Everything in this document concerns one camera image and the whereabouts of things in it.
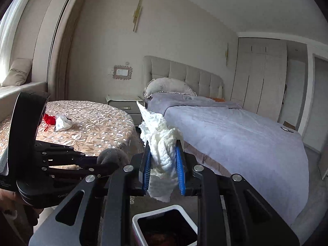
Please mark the silver white foil packet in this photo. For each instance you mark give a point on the silver white foil packet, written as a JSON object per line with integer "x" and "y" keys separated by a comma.
{"x": 62, "y": 124}

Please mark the white trash bin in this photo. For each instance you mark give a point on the white trash bin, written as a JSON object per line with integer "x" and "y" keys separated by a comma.
{"x": 139, "y": 216}

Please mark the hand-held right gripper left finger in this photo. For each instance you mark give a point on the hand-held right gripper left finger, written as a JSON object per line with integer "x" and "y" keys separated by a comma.
{"x": 146, "y": 169}

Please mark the grey ruffled bed pillow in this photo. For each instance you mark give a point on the grey ruffled bed pillow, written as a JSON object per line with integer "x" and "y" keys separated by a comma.
{"x": 166, "y": 84}

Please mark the white sheer curtain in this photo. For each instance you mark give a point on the white sheer curtain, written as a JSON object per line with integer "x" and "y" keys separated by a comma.
{"x": 12, "y": 18}

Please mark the short gold wall lamp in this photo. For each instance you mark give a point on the short gold wall lamp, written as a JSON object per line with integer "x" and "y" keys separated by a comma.
{"x": 227, "y": 53}

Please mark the orange cloth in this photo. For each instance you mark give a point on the orange cloth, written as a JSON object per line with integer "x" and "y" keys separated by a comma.
{"x": 219, "y": 99}

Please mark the white nightstand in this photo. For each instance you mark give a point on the white nightstand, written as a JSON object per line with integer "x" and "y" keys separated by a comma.
{"x": 120, "y": 100}

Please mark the white tissue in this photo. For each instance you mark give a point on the white tissue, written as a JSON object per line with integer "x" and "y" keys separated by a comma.
{"x": 161, "y": 143}

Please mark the beige square pillow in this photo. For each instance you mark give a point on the beige square pillow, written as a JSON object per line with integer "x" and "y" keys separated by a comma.
{"x": 18, "y": 71}

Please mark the white wall socket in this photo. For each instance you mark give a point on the white wall socket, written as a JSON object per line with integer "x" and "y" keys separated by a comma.
{"x": 111, "y": 71}

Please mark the long gold wall lamp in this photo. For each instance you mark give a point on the long gold wall lamp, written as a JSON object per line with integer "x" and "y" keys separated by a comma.
{"x": 137, "y": 15}

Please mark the framed wall switch panel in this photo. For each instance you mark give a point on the framed wall switch panel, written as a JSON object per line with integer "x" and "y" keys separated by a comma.
{"x": 123, "y": 72}

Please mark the grey fuzzy ball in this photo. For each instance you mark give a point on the grey fuzzy ball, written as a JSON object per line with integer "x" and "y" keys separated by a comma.
{"x": 112, "y": 156}

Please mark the beige tufted headboard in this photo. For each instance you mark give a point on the beige tufted headboard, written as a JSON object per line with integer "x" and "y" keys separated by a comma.
{"x": 184, "y": 74}

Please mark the floral lace tablecloth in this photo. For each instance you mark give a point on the floral lace tablecloth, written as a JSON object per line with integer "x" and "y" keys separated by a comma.
{"x": 97, "y": 123}

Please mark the bed with lavender duvet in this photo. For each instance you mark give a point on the bed with lavender duvet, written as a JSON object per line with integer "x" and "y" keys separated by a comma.
{"x": 230, "y": 138}

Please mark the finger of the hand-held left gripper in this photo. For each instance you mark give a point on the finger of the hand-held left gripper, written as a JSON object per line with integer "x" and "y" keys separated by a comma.
{"x": 64, "y": 150}
{"x": 89, "y": 169}

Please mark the beige wardrobe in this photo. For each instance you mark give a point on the beige wardrobe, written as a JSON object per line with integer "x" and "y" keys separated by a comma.
{"x": 261, "y": 82}

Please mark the red yarn tangle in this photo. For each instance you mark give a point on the red yarn tangle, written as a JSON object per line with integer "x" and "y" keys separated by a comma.
{"x": 49, "y": 119}

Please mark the beige window seat cushion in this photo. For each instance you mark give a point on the beige window seat cushion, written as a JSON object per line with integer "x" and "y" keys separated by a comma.
{"x": 25, "y": 87}

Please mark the white door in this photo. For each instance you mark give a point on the white door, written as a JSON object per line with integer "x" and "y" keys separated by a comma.
{"x": 320, "y": 94}

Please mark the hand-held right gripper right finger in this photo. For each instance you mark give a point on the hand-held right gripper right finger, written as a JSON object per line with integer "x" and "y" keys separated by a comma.
{"x": 180, "y": 169}

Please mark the small dark object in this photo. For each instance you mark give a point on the small dark object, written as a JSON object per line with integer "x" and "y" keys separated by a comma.
{"x": 287, "y": 129}

